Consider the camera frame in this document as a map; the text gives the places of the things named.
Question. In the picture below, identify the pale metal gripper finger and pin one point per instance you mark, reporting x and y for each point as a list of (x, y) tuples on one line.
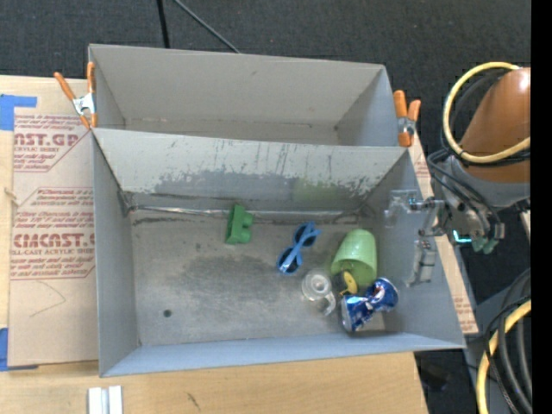
[(422, 263), (399, 207)]

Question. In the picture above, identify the light green plastic cup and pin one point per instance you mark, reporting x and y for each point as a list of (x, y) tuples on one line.
[(358, 255)]

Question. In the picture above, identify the crushed blue drink can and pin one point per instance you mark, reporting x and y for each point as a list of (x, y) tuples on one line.
[(366, 306)]

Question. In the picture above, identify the yellow and black round toy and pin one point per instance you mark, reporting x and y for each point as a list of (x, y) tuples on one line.
[(347, 282)]

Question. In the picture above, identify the clear glass mug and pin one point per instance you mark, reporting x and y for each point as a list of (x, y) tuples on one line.
[(317, 286)]

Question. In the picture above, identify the blue sunglasses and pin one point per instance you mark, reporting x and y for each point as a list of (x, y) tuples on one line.
[(297, 248)]

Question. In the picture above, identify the green toy block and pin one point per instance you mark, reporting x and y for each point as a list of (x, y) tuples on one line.
[(238, 227)]

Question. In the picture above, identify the grey metal bin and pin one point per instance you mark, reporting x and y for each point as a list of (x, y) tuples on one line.
[(241, 291)]

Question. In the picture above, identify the brown cardboard board, red print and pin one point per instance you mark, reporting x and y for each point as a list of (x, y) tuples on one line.
[(52, 231)]

